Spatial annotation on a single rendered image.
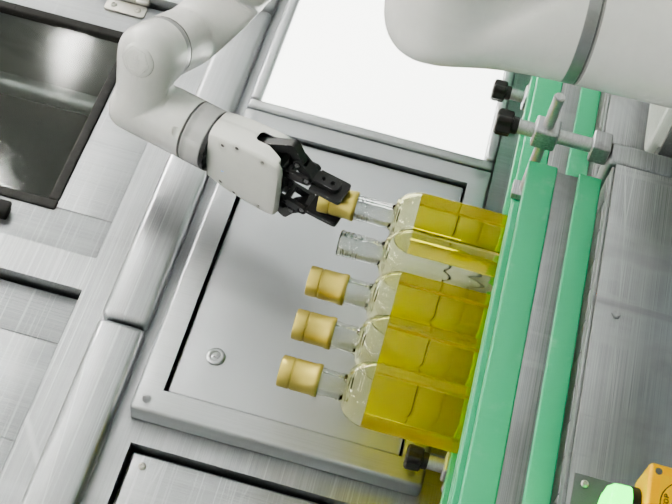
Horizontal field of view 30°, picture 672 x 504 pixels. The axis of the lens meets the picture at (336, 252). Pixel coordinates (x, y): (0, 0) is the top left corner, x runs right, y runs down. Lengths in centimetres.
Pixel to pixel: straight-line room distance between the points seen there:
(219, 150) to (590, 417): 54
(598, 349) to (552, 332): 5
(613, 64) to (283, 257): 68
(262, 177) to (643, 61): 59
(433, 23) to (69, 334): 72
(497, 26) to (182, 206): 72
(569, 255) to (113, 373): 54
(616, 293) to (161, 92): 57
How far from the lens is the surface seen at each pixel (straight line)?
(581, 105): 156
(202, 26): 151
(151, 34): 144
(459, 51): 97
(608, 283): 126
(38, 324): 155
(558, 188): 135
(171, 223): 158
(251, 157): 143
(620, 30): 97
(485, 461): 115
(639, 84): 99
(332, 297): 137
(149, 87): 146
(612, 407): 119
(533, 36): 96
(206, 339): 148
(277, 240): 157
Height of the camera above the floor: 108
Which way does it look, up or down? 3 degrees up
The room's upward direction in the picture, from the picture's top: 75 degrees counter-clockwise
